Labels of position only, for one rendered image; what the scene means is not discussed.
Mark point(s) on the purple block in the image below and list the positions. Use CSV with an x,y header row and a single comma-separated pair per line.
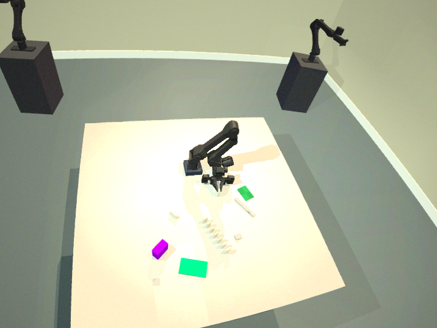
x,y
159,249

